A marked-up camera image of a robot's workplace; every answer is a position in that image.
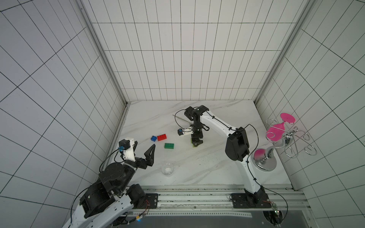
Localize pink wine glass upper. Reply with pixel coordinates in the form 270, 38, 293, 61
280, 113, 296, 124

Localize pink wine glass lower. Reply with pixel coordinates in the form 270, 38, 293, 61
266, 122, 285, 143

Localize clear glass cup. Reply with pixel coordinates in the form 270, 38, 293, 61
161, 162, 175, 176

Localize red lego brick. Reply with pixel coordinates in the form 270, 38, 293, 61
157, 134, 167, 141

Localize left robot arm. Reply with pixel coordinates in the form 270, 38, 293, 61
64, 138, 158, 228

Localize pink wine glass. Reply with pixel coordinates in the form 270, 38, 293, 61
266, 122, 285, 143
280, 113, 296, 124

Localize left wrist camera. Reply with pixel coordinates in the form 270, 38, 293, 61
118, 138, 136, 162

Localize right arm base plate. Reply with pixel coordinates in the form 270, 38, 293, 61
229, 193, 271, 209

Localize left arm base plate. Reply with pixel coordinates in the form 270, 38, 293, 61
139, 193, 159, 209

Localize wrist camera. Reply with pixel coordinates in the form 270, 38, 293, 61
118, 138, 136, 162
177, 128, 194, 136

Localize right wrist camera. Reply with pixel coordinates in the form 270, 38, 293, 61
177, 128, 194, 136

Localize aluminium mounting rail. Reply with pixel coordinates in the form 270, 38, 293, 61
144, 185, 310, 218

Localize chrome glass holder stand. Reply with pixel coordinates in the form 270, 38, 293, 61
252, 119, 317, 172

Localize metal fork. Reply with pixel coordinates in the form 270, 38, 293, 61
173, 115, 190, 123

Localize dark green lego brick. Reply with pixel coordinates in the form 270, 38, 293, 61
164, 143, 175, 150

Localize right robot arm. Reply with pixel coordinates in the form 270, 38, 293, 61
178, 105, 267, 207

